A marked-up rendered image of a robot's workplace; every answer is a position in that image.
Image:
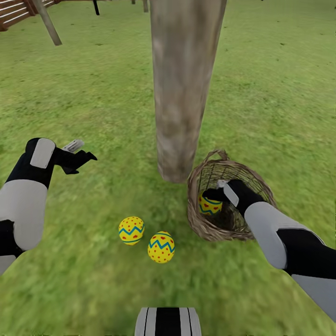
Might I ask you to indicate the robot trunk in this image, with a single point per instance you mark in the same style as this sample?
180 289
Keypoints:
168 322

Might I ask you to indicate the wicker basket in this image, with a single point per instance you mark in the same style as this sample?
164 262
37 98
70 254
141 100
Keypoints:
204 226

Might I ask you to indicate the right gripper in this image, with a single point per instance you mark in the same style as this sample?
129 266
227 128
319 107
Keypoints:
213 194

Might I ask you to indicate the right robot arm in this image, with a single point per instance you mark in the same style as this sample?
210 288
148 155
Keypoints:
286 244

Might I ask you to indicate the easter egg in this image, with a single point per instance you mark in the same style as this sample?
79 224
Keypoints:
209 207
131 230
161 247

